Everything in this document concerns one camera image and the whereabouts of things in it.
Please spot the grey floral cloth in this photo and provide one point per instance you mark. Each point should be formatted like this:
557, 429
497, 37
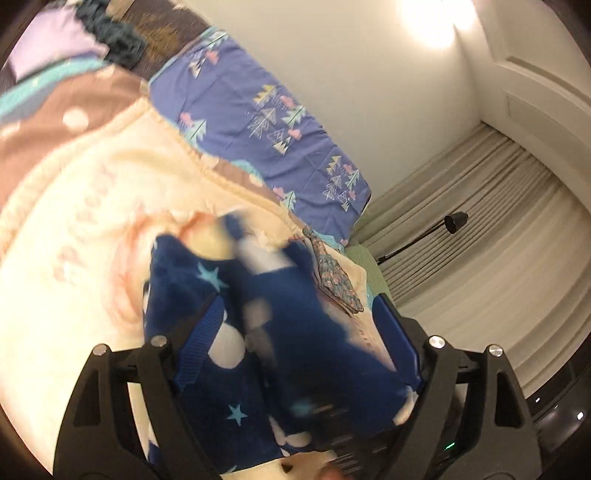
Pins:
337, 277

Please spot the dark patterned headboard cover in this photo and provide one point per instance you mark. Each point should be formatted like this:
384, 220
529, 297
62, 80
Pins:
157, 27

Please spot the cream plush blanket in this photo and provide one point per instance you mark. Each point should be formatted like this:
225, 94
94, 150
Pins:
92, 221

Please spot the lavender folded cloth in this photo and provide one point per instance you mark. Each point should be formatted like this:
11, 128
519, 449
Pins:
55, 50

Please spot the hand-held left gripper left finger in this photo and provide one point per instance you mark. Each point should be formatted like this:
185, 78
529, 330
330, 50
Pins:
198, 344

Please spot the black floor lamp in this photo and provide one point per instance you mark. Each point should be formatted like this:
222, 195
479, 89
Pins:
456, 221

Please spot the black round appliance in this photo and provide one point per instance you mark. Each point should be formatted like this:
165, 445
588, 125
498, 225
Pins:
563, 415

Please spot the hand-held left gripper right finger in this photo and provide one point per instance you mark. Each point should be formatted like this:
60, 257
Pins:
398, 333

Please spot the white panel door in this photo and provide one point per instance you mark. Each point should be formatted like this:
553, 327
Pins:
540, 83

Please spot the green pillow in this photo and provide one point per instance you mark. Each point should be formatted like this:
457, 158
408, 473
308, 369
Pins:
369, 263

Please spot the purple tree print sheet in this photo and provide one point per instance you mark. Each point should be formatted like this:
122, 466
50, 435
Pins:
258, 129

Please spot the dark teal crumpled cloth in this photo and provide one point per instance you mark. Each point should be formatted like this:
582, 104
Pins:
120, 41

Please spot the navy star print fleece robe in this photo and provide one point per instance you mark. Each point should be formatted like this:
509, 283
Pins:
295, 323

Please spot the white pleated curtain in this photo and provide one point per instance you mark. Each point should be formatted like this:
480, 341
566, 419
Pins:
485, 230

